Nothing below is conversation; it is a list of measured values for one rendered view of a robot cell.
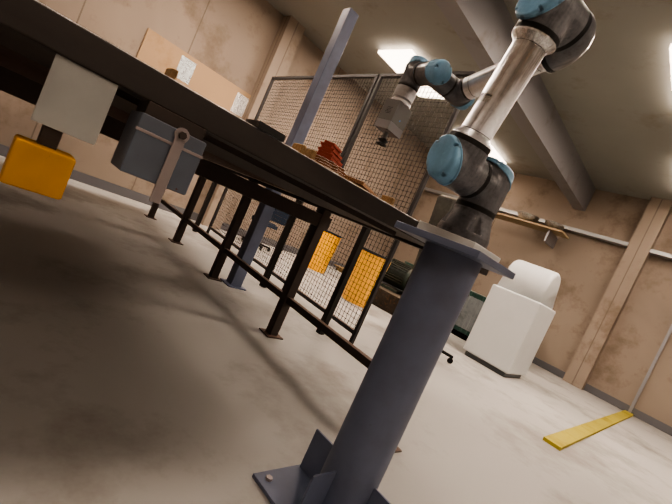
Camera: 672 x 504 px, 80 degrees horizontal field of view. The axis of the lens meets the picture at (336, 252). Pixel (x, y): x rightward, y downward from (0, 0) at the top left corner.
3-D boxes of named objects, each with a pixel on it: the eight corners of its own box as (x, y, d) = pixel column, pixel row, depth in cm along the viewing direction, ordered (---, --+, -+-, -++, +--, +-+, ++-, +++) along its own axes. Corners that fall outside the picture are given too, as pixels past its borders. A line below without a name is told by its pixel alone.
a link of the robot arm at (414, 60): (421, 51, 133) (406, 54, 140) (406, 82, 134) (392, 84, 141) (437, 65, 137) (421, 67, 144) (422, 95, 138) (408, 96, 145)
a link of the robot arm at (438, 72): (464, 72, 130) (441, 75, 139) (441, 52, 124) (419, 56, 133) (453, 95, 130) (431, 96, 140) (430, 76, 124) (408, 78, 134)
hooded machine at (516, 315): (482, 356, 548) (525, 265, 541) (524, 380, 507) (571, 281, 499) (460, 352, 499) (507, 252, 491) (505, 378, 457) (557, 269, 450)
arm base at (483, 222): (492, 254, 116) (508, 223, 116) (474, 242, 105) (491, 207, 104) (448, 236, 126) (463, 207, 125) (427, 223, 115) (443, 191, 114)
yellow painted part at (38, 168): (60, 201, 72) (110, 78, 71) (-2, 181, 66) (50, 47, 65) (57, 192, 78) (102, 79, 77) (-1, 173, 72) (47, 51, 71)
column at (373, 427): (415, 546, 121) (540, 284, 116) (333, 593, 94) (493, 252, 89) (334, 459, 147) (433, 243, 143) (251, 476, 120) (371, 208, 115)
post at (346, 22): (245, 291, 332) (365, 17, 319) (228, 286, 321) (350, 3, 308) (237, 283, 345) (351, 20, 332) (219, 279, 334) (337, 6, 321)
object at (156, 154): (182, 212, 85) (215, 133, 84) (112, 188, 76) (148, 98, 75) (167, 201, 93) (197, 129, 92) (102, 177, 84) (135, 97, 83)
